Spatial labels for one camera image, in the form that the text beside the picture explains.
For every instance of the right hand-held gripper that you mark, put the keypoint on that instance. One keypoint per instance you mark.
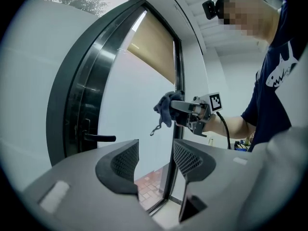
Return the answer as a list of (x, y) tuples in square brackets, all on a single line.
[(215, 101)]

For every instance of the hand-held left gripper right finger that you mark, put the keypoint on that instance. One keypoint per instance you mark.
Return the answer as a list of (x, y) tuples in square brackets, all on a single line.
[(192, 165)]

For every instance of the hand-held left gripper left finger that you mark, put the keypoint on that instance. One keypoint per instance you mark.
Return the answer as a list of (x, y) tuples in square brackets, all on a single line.
[(120, 167)]

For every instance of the dark blue cleaning cloth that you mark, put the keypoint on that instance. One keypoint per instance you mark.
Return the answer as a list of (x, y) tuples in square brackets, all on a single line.
[(166, 107)]

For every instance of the person's right forearm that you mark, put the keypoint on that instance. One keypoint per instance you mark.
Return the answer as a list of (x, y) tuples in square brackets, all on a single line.
[(235, 126)]

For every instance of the person's right hand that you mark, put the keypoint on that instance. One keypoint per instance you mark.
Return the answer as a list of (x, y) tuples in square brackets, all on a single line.
[(201, 111)]

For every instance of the brown cardboard sheet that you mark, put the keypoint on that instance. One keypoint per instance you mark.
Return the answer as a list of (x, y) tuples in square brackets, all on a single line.
[(154, 44)]

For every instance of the navy shark print t-shirt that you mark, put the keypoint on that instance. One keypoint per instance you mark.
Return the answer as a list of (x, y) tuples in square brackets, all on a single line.
[(272, 100)]

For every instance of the person's head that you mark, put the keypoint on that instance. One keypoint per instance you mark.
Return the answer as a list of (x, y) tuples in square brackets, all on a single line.
[(250, 13)]

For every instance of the frosted glass window panel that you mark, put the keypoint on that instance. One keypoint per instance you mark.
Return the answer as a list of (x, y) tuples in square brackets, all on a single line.
[(36, 68)]

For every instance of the black head-worn camera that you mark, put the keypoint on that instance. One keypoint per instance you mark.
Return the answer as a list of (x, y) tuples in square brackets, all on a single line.
[(210, 8)]

